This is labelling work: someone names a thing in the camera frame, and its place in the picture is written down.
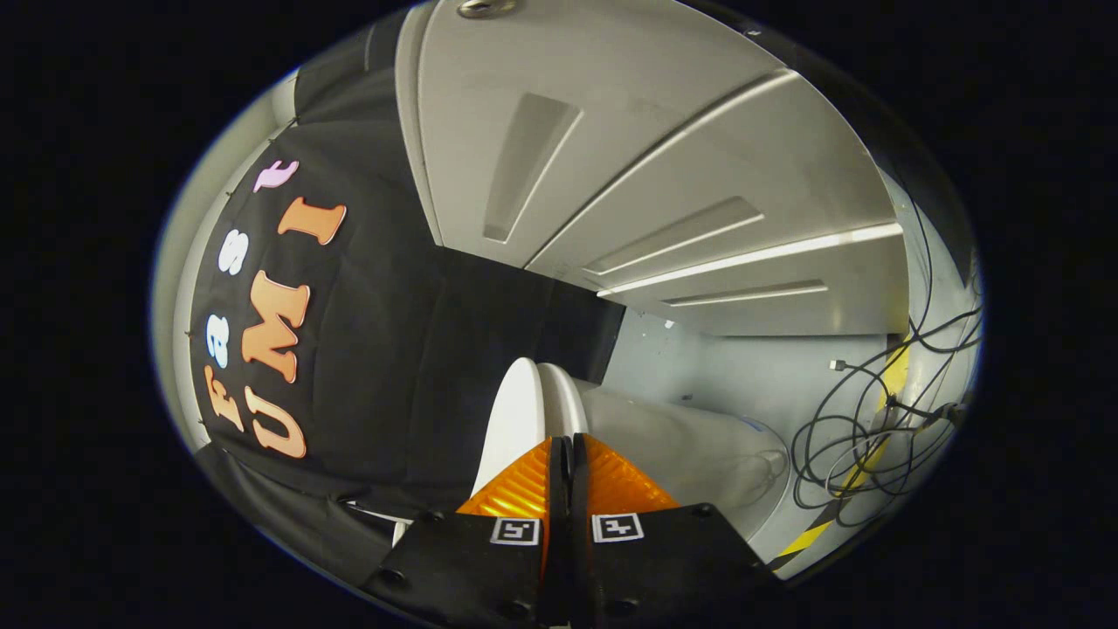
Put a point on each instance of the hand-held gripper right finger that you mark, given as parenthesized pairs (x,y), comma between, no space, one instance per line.
(672,563)

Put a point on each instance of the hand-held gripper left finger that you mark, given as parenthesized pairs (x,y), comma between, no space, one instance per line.
(472,563)

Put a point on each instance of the white toilet seat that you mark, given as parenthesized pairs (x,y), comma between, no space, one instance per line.
(563,397)

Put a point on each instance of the black backdrop cloth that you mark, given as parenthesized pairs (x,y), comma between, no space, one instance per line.
(393,349)

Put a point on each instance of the yellow black floor tape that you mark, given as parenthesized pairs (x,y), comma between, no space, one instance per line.
(895,376)

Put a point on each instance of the white drawer cabinet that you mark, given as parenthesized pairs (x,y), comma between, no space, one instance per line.
(664,157)

